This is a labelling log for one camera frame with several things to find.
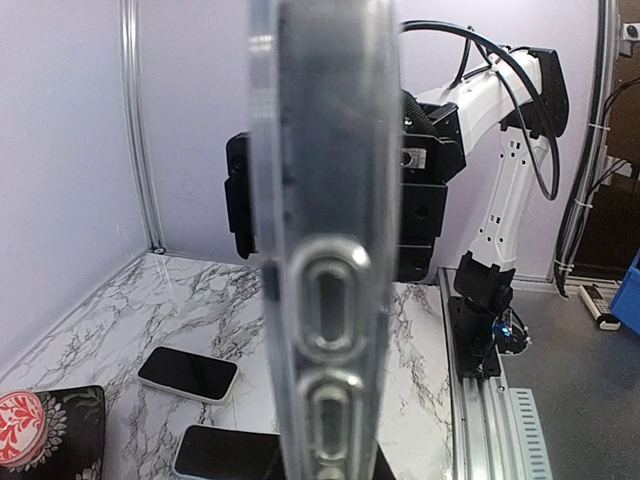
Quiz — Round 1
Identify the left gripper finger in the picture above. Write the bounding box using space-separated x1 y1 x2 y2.
372 444 396 480

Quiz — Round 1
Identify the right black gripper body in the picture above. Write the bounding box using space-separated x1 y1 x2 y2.
224 91 466 283

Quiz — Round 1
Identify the clear magsafe phone case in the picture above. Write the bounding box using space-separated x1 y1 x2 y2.
249 1 402 479

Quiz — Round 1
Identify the grey translucent phone case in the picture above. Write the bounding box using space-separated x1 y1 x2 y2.
136 346 239 405

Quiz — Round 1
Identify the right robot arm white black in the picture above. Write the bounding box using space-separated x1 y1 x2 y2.
224 46 568 313

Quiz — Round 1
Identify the white power strip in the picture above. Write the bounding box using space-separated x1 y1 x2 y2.
578 284 621 331

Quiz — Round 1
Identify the blue crate right background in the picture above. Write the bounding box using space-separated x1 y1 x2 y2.
611 251 640 334

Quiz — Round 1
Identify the black square floral plate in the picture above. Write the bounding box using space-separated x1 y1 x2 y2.
1 385 106 480

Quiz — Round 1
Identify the red white patterned bowl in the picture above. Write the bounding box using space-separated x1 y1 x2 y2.
1 390 46 467

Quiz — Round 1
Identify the front aluminium rail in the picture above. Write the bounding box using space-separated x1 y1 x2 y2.
437 268 553 479

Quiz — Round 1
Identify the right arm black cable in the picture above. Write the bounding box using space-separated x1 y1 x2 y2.
397 19 561 202

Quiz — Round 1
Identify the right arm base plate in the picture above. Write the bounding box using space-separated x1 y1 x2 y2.
447 296 531 380

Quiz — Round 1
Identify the background cable bundle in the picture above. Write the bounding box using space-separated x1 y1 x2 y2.
552 0 640 299

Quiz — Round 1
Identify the right aluminium frame post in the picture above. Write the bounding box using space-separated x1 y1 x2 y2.
119 0 166 254

